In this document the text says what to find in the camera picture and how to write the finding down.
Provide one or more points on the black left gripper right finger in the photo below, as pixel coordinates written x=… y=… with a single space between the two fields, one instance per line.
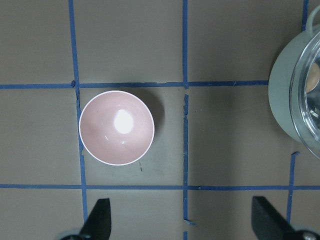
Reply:
x=266 y=222

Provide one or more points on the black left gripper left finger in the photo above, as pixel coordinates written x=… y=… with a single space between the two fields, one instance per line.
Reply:
x=98 y=223

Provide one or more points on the glass pot lid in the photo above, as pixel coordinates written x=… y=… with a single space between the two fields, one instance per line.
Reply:
x=305 y=115

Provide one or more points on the brown egg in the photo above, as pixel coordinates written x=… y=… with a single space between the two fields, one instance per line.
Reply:
x=313 y=77

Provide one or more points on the pale green cooking pot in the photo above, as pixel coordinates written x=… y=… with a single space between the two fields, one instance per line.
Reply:
x=281 y=73

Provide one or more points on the pink bowl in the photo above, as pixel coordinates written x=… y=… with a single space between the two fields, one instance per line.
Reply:
x=116 y=128

